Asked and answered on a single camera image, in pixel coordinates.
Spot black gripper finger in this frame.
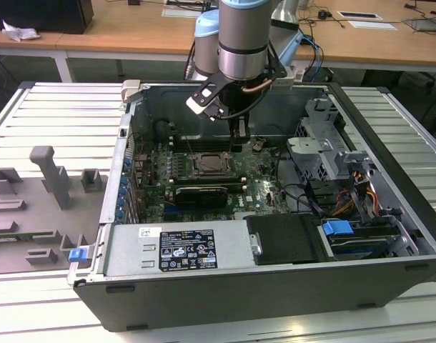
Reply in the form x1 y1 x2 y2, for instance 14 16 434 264
229 114 250 154

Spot silver topped CPU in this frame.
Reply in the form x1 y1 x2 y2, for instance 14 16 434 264
202 156 228 173

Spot metal socket cover frame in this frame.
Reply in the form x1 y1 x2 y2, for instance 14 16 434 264
193 152 237 177

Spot black RAM slot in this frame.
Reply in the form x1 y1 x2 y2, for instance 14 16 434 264
170 177 248 183
172 184 249 191
171 181 248 187
171 144 234 149
170 175 247 180
171 141 234 146
171 136 233 141
171 139 233 144

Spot CPU socket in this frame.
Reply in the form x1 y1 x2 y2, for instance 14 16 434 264
189 149 240 179

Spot green motherboard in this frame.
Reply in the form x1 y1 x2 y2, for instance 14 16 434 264
132 137 307 222

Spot black graphics card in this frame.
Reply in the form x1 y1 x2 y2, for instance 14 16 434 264
174 184 229 211

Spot black cylinder part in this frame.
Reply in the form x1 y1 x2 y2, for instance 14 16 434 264
153 119 173 144

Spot silver metal drive cage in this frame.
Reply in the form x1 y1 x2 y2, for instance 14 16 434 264
284 96 350 182

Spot grey plastic case latch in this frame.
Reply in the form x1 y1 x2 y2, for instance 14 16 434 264
120 79 148 105

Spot black plastic shroud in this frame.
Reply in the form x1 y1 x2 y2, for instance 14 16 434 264
245 213 326 266

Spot black power supply label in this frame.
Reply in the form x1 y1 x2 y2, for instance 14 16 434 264
159 229 216 274

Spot light wooden desk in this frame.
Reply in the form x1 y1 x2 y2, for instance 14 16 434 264
0 29 74 84
56 0 436 78

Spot hard disk blue carrier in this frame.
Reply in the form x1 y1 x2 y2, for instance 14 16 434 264
320 220 397 260

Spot silver power supply unit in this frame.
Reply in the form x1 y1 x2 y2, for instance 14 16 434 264
102 218 262 277

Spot white paper sheet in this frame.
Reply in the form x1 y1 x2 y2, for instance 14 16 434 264
347 20 398 31

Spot dark grey PC case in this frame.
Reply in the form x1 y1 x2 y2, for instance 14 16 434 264
66 80 436 332

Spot grey parts rack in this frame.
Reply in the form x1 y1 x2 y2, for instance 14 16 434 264
0 145 110 276

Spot clear glass tray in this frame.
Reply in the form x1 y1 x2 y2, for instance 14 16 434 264
402 16 436 36

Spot black computer box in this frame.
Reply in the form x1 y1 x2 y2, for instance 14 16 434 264
0 0 94 36

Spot crumpled white paper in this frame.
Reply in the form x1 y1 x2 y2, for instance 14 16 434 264
1 19 41 42

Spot green RAM stick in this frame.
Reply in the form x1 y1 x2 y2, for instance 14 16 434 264
0 232 35 241

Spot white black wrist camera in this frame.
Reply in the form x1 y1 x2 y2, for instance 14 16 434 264
184 80 222 122

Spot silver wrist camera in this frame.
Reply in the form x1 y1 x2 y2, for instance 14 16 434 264
270 75 294 89

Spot grey desk cable panel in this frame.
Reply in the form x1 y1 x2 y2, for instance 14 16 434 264
162 9 202 19
337 10 382 21

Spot orange yellow power wires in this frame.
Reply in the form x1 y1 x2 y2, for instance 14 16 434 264
330 170 380 217

